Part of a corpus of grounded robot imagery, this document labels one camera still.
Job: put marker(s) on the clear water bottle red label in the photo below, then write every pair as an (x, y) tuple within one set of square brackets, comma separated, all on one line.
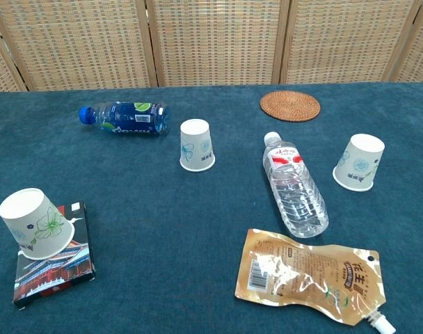
[(295, 188)]

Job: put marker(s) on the dark palace print card box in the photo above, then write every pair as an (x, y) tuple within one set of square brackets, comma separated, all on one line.
[(55, 278)]

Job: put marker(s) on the white paper cup green flower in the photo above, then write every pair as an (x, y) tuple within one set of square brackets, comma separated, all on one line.
[(30, 222)]

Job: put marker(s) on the round woven rattan coaster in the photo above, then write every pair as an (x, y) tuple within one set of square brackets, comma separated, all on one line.
[(289, 106)]

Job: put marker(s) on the teal table cloth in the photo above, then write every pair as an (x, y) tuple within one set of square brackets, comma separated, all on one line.
[(163, 226)]

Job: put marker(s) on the white paper cup blue emblem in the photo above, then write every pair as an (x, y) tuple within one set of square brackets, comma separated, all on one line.
[(357, 163)]

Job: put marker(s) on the white paper cup blue flower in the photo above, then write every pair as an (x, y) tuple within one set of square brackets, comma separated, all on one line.
[(195, 146)]

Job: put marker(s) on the blue label drink bottle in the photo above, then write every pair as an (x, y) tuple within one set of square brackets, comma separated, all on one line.
[(128, 116)]

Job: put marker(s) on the brown spout drink pouch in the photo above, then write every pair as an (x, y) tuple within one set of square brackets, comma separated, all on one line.
[(302, 271)]

